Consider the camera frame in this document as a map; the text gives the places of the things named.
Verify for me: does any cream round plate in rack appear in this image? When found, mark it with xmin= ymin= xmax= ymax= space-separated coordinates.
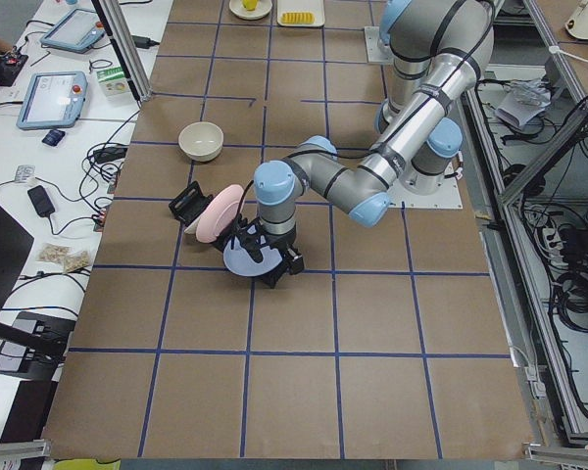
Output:
xmin=184 ymin=218 xmax=200 ymax=234

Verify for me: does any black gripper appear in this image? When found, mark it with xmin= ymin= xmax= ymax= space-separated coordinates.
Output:
xmin=254 ymin=225 xmax=305 ymax=274

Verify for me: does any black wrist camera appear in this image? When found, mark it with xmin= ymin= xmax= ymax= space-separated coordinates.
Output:
xmin=236 ymin=225 xmax=267 ymax=263

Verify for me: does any white round plate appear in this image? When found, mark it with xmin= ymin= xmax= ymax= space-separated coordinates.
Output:
xmin=228 ymin=0 xmax=272 ymax=21

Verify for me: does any yellow lemon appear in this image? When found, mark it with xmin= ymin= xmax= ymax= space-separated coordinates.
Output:
xmin=242 ymin=0 xmax=258 ymax=12

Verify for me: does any blue teach pendant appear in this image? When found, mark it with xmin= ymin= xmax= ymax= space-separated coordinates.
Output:
xmin=40 ymin=8 xmax=105 ymax=53
xmin=16 ymin=70 xmax=88 ymax=130

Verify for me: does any pink round plate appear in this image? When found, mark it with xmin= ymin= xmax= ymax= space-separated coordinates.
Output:
xmin=195 ymin=184 xmax=244 ymax=243

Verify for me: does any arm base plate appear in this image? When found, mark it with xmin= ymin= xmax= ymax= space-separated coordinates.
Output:
xmin=380 ymin=148 xmax=465 ymax=211
xmin=364 ymin=26 xmax=394 ymax=65

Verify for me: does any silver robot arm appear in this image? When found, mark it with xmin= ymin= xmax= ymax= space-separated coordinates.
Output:
xmin=226 ymin=1 xmax=497 ymax=276
xmin=378 ymin=0 xmax=411 ymax=49

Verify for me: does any blue round plate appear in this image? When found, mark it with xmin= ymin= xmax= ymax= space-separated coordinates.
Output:
xmin=223 ymin=236 xmax=283 ymax=277

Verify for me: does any green and white box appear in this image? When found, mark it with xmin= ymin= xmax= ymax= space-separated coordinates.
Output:
xmin=96 ymin=67 xmax=129 ymax=97

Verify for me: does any blue teach pendant far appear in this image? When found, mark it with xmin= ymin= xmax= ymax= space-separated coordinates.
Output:
xmin=40 ymin=8 xmax=105 ymax=53

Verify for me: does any blue teach pendant near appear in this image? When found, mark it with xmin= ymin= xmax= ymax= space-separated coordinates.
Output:
xmin=16 ymin=70 xmax=88 ymax=130

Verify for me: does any black power adapter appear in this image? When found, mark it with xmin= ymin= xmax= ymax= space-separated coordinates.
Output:
xmin=131 ymin=35 xmax=160 ymax=49

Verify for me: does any black dish rack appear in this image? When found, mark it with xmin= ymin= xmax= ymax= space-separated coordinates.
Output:
xmin=169 ymin=177 xmax=296 ymax=288

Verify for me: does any black smartphone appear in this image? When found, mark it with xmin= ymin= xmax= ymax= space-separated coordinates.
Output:
xmin=27 ymin=185 xmax=55 ymax=217

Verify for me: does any white rectangular tray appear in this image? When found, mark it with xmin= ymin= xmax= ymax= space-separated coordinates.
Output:
xmin=276 ymin=0 xmax=325 ymax=27

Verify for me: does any aluminium frame post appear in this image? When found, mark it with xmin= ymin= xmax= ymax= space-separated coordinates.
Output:
xmin=91 ymin=0 xmax=152 ymax=103

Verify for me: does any yellow sliced bread loaf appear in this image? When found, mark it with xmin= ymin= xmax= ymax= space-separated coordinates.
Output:
xmin=279 ymin=12 xmax=315 ymax=25

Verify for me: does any cream ceramic bowl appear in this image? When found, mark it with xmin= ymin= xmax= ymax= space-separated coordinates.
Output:
xmin=178 ymin=121 xmax=223 ymax=163

